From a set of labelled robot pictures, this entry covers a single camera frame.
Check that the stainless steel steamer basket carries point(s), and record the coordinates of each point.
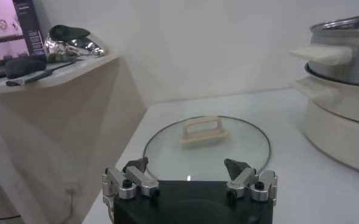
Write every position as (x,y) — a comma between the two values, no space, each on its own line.
(343,64)

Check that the white side table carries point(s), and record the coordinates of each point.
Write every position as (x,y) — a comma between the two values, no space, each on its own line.
(60,121)

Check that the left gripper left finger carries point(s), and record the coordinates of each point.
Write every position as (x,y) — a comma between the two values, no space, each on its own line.
(142,181)

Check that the grey usb hub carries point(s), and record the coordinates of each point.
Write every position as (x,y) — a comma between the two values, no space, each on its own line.
(27,79)

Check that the chrome and black shell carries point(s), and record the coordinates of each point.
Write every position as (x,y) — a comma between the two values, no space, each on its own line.
(72,42)

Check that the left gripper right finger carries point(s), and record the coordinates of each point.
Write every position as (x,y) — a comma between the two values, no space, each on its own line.
(243,179)

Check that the cream electric cooking pot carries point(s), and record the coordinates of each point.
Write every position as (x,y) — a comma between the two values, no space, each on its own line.
(340,134)

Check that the black computer mouse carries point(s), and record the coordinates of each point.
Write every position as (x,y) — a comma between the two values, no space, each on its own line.
(23,66)

